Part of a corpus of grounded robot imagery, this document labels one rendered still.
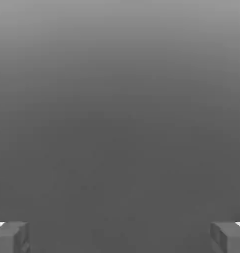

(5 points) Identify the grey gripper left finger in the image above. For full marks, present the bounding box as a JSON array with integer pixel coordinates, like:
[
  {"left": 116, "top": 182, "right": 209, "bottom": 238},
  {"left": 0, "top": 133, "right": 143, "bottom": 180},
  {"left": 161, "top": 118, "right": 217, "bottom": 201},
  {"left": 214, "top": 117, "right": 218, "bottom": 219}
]
[{"left": 0, "top": 221, "right": 31, "bottom": 253}]

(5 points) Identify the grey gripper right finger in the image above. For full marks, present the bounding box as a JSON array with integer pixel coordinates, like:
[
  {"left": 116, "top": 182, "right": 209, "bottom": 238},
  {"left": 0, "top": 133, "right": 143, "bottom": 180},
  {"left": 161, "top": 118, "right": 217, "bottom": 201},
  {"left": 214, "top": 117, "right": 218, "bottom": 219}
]
[{"left": 209, "top": 221, "right": 240, "bottom": 253}]

